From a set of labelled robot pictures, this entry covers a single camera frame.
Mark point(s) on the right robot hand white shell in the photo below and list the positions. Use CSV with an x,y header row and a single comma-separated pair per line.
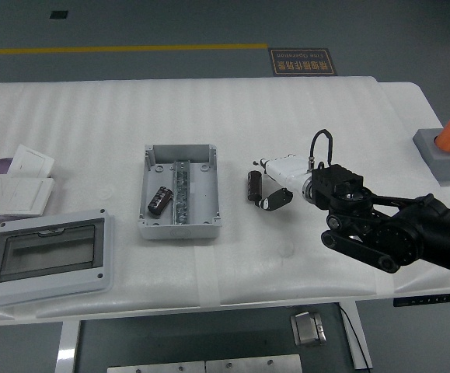
x,y
287,171

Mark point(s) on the dark cylindrical battery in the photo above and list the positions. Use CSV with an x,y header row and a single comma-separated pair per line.
x,y
253,185
159,200

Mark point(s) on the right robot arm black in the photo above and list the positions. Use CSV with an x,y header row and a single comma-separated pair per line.
x,y
442,233

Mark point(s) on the grey open junction box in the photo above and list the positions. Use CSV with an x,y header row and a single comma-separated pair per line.
x,y
205,202

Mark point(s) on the grey box with transparent cover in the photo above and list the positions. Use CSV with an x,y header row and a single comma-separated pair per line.
x,y
49,252

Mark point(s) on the white foam mat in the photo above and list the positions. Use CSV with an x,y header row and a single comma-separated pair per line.
x,y
209,116

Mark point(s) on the black floor sign orange text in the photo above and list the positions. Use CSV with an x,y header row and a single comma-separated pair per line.
x,y
302,62

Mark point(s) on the silver metal hinge block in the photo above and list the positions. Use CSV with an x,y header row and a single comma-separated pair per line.
x,y
308,328

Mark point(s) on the grey block base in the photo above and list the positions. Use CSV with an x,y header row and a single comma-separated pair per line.
x,y
448,165

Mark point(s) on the white table leg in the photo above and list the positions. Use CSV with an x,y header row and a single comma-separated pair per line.
x,y
67,346
362,342

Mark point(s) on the black table control panel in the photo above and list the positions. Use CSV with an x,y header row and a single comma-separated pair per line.
x,y
424,300

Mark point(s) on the metal plate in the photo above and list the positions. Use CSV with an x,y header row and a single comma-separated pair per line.
x,y
253,365
156,368

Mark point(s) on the black floor socket cover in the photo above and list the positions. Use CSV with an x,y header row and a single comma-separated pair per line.
x,y
58,14

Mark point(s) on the metal mounting rail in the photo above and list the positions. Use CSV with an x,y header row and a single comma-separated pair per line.
x,y
181,194

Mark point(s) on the white wall switch panel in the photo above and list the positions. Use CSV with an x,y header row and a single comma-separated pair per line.
x,y
30,159
28,196

